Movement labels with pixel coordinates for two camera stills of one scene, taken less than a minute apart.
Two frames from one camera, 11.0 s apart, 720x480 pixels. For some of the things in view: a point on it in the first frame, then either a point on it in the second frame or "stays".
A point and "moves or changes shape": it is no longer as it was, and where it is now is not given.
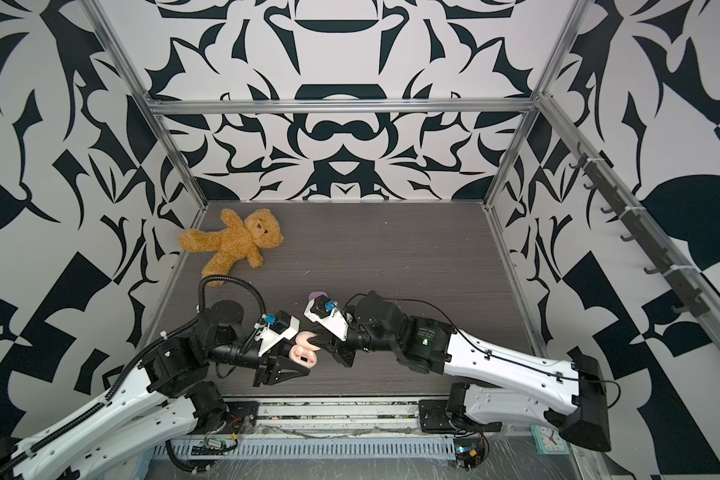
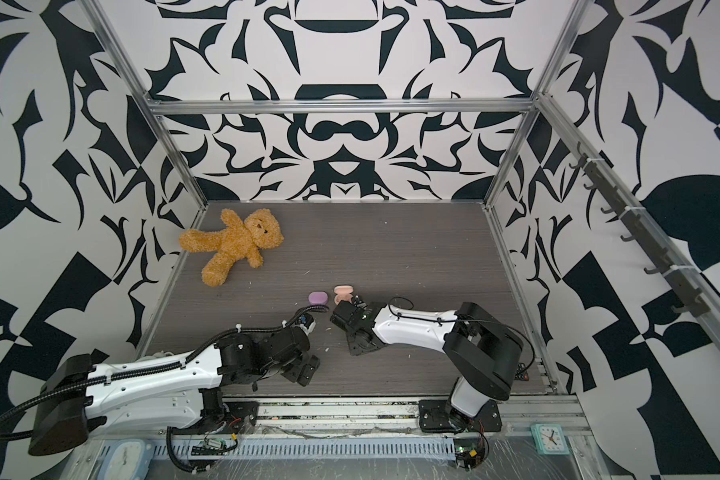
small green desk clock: [548, 441] stays
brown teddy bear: [260, 230] stays
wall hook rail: [677, 280] stays
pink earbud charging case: [303, 353] moves or changes shape
